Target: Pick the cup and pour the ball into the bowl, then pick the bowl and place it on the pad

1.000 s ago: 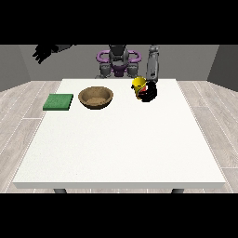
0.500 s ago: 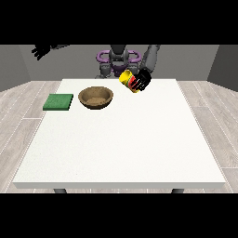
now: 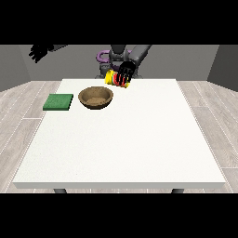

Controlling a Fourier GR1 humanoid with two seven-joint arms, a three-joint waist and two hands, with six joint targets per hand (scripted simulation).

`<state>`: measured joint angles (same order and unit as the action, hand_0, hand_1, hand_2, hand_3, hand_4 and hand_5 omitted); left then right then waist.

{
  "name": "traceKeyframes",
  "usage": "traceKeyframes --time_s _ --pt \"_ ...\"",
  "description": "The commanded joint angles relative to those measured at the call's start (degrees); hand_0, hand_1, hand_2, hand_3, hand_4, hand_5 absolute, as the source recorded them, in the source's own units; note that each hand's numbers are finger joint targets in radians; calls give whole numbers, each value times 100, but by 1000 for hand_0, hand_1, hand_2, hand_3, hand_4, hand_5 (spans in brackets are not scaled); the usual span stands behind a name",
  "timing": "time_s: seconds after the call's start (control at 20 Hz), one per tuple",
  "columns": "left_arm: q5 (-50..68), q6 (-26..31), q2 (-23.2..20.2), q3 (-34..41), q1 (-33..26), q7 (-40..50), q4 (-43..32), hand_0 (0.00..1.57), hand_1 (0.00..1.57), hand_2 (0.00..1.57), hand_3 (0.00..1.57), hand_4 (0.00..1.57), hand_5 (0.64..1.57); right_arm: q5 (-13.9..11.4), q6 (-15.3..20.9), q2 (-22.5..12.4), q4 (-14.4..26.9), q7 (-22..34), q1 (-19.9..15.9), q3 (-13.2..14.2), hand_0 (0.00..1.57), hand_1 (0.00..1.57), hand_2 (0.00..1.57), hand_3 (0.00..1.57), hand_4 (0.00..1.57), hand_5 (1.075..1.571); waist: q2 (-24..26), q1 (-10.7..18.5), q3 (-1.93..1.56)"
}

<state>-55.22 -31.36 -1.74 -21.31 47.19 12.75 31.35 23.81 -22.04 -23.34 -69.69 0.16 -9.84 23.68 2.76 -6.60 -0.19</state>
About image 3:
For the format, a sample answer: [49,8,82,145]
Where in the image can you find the green square pad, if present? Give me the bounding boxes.
[42,93,74,112]

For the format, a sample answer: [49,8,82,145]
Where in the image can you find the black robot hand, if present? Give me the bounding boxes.
[114,60,136,86]
[28,45,55,64]

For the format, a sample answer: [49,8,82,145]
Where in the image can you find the brown wooden bowl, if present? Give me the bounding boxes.
[77,86,114,111]

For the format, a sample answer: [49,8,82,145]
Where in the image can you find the grey robot trunk purple rings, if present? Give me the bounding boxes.
[94,45,144,80]

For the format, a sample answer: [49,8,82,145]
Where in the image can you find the yellow cup with melon print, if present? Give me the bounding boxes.
[104,69,131,88]

